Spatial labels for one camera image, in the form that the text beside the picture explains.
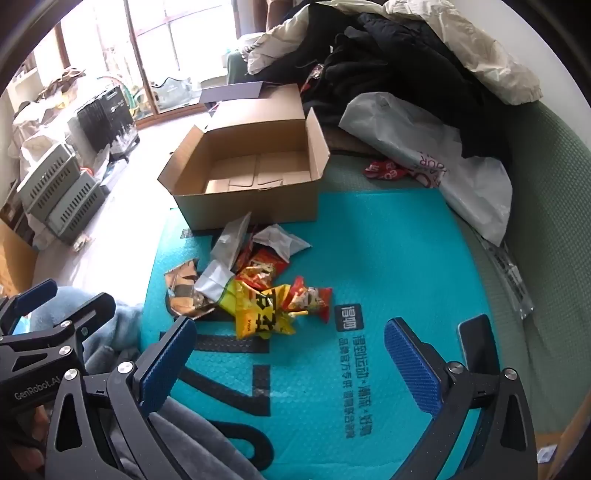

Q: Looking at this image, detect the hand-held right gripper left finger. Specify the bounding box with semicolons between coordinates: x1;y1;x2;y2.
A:
45;316;198;480

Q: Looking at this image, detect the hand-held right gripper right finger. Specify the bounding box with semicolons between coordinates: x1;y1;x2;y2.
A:
383;314;539;480

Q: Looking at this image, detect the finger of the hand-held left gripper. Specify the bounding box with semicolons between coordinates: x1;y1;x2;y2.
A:
0;278;58;333
0;292;117;359

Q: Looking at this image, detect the brown chocolate packet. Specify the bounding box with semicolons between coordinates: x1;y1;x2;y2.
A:
164;258;220;320

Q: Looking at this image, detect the silver snack bag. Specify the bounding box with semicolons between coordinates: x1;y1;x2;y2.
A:
193;260;237;308

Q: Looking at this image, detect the yellow snack packet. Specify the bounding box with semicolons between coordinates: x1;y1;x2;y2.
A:
217;277;308;341

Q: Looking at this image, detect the clear zip bag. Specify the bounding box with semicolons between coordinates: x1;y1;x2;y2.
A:
210;211;253;273

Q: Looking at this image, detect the clear wrapper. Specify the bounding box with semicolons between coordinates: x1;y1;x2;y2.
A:
252;223;313;260

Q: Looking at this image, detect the brown cardboard box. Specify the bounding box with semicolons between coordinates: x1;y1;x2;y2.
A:
157;83;331;232

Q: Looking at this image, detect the person's left hand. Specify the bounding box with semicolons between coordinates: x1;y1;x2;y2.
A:
0;406;51;467

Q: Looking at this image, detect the blue fleece garment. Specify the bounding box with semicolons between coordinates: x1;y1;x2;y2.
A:
18;285;146;365

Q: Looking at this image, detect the brown cardboard carton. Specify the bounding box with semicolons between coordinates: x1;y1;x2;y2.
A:
0;217;38;298

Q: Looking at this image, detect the grey fleece garment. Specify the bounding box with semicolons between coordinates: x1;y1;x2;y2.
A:
83;342;269;480

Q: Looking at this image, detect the teal bubble mailer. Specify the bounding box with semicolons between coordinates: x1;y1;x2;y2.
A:
139;187;502;480

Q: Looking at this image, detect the clear plastic packaging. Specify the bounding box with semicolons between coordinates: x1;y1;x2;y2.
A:
480;235;535;320

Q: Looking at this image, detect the flat white box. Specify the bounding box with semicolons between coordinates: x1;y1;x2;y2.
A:
95;157;129;195

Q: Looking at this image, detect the light grey plastic basket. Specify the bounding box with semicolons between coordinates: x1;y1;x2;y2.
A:
21;138;75;162

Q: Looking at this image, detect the white plastic sack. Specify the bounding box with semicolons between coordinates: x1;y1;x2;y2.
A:
11;95;77;148

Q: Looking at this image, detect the black ribbed suitcase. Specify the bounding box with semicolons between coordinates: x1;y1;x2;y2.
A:
75;84;140;160

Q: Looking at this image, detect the small red wrapper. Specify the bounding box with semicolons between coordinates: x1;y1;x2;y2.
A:
361;158;409;181

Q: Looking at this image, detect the green textured sofa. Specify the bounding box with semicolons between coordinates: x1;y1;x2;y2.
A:
318;99;591;462

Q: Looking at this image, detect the white plastic shopping bag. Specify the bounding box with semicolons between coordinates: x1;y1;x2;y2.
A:
338;91;513;247

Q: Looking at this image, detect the glass balcony door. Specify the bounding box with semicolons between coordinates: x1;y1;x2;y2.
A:
60;0;273;125

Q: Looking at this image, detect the dark green chair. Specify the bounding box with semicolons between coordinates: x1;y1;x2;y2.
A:
225;48;252;86

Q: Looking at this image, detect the black clothing pile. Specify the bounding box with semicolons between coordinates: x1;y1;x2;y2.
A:
300;2;513;176

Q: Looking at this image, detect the red shiny packet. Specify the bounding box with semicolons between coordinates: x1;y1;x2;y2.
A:
302;64;326;93

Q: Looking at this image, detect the beige jacket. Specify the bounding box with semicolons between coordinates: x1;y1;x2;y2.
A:
247;0;542;104

